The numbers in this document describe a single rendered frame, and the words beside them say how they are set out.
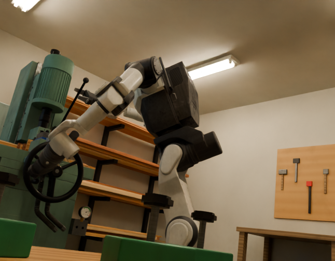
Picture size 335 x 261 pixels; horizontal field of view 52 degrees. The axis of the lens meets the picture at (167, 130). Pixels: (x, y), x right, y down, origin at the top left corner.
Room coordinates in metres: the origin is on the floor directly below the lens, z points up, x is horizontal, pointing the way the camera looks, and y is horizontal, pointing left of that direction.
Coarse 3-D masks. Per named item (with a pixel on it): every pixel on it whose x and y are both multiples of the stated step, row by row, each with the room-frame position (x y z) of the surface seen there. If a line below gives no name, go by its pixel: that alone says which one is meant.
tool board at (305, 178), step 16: (288, 160) 4.28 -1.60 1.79; (304, 160) 4.12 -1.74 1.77; (320, 160) 3.97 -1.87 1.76; (288, 176) 4.27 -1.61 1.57; (304, 176) 4.11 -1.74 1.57; (320, 176) 3.97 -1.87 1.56; (288, 192) 4.26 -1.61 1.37; (304, 192) 4.11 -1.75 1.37; (320, 192) 3.96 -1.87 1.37; (288, 208) 4.26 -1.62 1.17; (304, 208) 4.11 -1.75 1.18; (320, 208) 3.96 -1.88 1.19
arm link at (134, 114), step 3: (132, 108) 2.07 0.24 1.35; (132, 111) 2.06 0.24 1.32; (135, 111) 2.07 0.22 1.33; (132, 114) 2.07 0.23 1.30; (135, 114) 2.07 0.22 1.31; (138, 114) 2.08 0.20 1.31; (129, 117) 2.08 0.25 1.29; (132, 117) 2.08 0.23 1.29; (135, 117) 2.09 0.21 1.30; (138, 117) 2.09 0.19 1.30; (141, 117) 2.09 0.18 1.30; (138, 120) 2.11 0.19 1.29; (141, 120) 2.11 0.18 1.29
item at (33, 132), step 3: (39, 126) 1.82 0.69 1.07; (33, 129) 1.88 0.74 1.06; (36, 129) 1.84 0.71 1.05; (39, 129) 1.83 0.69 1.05; (42, 129) 1.83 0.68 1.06; (45, 129) 1.84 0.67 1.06; (48, 129) 1.85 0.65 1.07; (30, 132) 1.91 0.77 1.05; (33, 132) 1.87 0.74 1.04; (36, 132) 1.83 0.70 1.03; (39, 132) 1.83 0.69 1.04; (30, 135) 1.90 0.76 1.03; (33, 135) 1.86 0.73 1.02; (36, 135) 1.82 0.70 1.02; (27, 138) 1.93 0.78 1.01; (30, 138) 1.89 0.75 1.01; (33, 138) 1.85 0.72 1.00
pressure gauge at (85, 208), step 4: (80, 208) 1.86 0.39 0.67; (84, 208) 1.86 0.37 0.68; (88, 208) 1.87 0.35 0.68; (80, 212) 1.84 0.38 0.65; (84, 212) 1.86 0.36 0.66; (88, 212) 1.87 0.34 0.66; (80, 216) 1.87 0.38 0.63; (84, 216) 1.86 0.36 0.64; (88, 216) 1.87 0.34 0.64; (80, 220) 1.88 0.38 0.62
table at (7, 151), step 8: (0, 144) 1.61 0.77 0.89; (0, 152) 1.62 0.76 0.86; (8, 152) 1.64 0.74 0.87; (16, 152) 1.66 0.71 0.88; (24, 152) 1.69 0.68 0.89; (16, 160) 1.67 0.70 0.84; (24, 160) 1.68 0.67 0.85; (32, 160) 1.62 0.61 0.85; (72, 168) 1.85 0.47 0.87; (88, 168) 1.91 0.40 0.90; (88, 176) 1.91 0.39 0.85
